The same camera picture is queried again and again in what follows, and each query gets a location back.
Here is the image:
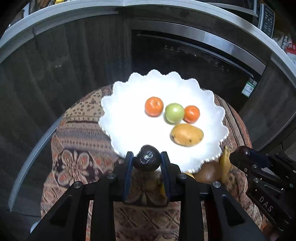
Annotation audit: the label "white scalloped fruit bowl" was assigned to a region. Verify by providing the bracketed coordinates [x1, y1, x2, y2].
[98, 70, 229, 173]

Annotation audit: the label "brown round kiwi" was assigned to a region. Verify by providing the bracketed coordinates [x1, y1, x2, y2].
[193, 161, 222, 184]

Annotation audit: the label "orange tangerine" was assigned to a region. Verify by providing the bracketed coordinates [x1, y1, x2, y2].
[144, 96, 164, 117]
[183, 105, 200, 123]

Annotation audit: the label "black microwave oven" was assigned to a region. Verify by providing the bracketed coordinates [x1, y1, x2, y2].
[202, 0, 275, 38]

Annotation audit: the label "green apple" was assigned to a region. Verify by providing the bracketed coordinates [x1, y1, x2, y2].
[165, 103, 185, 124]

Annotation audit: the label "small yellow banana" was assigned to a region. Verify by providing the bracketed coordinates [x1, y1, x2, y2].
[219, 146, 234, 186]

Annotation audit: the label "black built-in dishwasher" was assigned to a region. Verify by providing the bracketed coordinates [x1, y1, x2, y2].
[130, 20, 266, 111]

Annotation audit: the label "yellow mango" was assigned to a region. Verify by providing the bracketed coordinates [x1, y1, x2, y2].
[170, 123, 204, 147]

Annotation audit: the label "dark plum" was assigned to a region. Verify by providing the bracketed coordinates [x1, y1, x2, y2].
[233, 146, 251, 159]
[132, 145, 162, 172]

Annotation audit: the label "plastic bags on counter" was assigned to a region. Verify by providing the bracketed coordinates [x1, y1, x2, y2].
[273, 30, 296, 65]

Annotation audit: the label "person hand holding gripper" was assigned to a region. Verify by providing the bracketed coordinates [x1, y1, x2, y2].
[262, 221, 279, 241]

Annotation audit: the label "green energy label sticker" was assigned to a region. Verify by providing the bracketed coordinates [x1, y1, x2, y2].
[241, 78, 257, 97]

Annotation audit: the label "patterned paisley tablecloth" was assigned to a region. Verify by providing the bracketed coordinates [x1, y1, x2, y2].
[40, 84, 270, 241]

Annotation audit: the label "large yellow lemon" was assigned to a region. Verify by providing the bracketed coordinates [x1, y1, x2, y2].
[184, 173, 195, 180]

